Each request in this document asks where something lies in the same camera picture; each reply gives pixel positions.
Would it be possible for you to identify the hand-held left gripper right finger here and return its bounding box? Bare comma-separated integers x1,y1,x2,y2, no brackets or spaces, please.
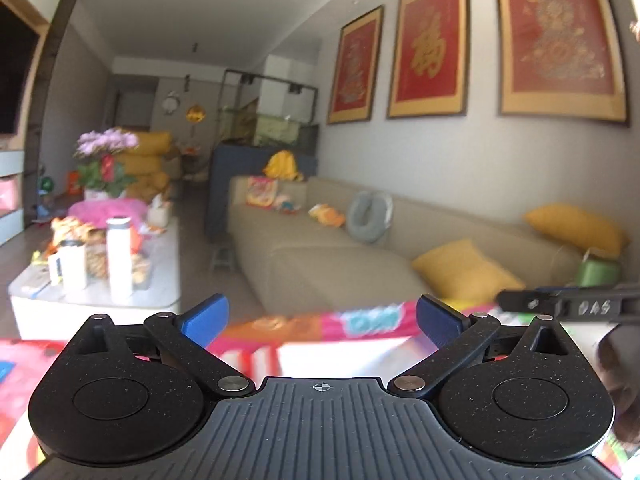
390,294,577,398

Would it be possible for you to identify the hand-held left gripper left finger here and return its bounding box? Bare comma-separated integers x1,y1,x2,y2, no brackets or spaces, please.
65,294,253,397

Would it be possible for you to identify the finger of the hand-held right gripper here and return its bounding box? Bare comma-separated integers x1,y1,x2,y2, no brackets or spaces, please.
496,283,640,322

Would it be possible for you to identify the person's right hand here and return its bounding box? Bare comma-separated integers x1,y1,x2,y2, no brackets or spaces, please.
597,324,640,444

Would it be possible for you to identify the yellow cushion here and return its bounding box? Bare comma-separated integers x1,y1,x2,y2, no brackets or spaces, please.
522,203,630,261
412,240,526,305

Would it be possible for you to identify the white coffee table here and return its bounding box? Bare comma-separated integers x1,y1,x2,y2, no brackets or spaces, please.
9,215,182,342

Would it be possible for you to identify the small grey stool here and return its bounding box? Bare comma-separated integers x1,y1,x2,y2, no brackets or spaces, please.
210,245,236,272

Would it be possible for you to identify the tall white thermos bottle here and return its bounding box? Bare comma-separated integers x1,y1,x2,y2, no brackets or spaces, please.
106,216,134,306

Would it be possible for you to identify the cream tissue box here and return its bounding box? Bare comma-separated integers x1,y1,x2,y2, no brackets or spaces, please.
146,195,171,227

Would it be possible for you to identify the colourful printed play mat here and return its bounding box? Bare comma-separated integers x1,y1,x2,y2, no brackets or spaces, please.
0,300,640,480

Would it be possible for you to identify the clear jar of nuts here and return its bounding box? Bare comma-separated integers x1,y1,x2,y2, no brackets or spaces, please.
85,242,109,279

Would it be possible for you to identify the beige sofa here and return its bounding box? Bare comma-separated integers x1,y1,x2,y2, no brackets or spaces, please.
227,175,626,322

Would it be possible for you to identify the grey neck pillow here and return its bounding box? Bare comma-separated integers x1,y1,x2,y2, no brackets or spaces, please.
346,191,393,244

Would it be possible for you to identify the dark blue cabinet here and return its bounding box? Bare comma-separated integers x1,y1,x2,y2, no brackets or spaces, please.
207,144,318,239

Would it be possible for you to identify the pink toy package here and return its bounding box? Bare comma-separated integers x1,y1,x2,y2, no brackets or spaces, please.
245,176,279,209

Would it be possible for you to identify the pink cloth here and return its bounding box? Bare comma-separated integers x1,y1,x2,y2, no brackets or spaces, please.
67,197,149,226

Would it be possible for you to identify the orange plush toy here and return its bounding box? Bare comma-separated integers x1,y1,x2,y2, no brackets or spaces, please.
308,203,346,228

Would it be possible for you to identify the stack of yellow cushions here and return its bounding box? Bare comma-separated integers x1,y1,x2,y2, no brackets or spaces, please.
117,131,174,196

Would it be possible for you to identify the yellow cloth bag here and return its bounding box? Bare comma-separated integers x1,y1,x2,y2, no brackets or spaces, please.
264,151,305,182

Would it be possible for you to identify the pink flowering pot plant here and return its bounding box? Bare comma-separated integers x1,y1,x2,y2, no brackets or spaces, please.
74,129,140,199

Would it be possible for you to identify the glass fish tank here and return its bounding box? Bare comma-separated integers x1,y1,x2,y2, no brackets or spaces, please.
217,69,320,151

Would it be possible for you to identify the white television cabinet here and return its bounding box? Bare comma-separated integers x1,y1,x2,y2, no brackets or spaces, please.
0,150,26,247

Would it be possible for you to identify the large red framed gold picture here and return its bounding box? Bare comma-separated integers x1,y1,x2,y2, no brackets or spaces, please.
492,0,630,126

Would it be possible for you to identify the small red framed gold picture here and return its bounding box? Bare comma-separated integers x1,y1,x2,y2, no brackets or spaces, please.
327,6,385,125

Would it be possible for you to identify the red framed picture gold character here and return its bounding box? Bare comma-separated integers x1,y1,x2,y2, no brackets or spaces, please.
386,0,470,120

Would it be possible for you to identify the black television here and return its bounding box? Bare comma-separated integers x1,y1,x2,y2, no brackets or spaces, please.
0,0,41,136

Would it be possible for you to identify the white mug with handle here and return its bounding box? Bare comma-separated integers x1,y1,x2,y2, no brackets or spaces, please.
48,240,88,291

